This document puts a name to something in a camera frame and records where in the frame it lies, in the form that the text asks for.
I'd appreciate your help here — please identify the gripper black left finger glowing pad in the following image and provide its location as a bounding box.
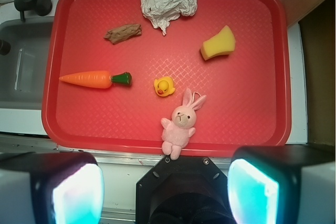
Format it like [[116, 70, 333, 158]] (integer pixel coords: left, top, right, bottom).
[[1, 152, 104, 223]]

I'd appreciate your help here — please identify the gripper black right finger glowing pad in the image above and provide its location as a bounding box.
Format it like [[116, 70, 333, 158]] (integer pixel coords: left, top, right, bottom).
[[227, 145, 335, 223]]

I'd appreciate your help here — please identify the brown wood chip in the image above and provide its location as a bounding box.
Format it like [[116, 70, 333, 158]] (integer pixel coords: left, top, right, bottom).
[[103, 24, 142, 45]]

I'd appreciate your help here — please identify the grey sink basin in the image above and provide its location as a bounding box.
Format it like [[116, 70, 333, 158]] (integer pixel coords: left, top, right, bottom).
[[1, 17, 54, 110]]

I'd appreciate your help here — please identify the orange toy carrot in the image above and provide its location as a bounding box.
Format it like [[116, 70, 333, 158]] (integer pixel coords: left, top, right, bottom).
[[59, 70, 132, 89]]

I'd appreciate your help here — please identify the red plastic tray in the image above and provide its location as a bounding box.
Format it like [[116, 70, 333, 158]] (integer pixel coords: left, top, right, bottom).
[[42, 0, 291, 157]]

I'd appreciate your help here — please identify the pink plush bunny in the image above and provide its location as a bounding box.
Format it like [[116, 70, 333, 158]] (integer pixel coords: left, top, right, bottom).
[[161, 88, 207, 161]]

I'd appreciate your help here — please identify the yellow rubber duck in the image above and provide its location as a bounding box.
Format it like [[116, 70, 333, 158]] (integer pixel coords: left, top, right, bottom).
[[153, 76, 176, 97]]

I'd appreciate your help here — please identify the yellow sponge piece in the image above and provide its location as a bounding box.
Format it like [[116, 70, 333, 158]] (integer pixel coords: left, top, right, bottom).
[[200, 25, 236, 60]]

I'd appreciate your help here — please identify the crumpled white paper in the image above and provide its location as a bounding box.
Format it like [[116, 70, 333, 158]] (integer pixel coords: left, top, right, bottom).
[[141, 0, 198, 36]]

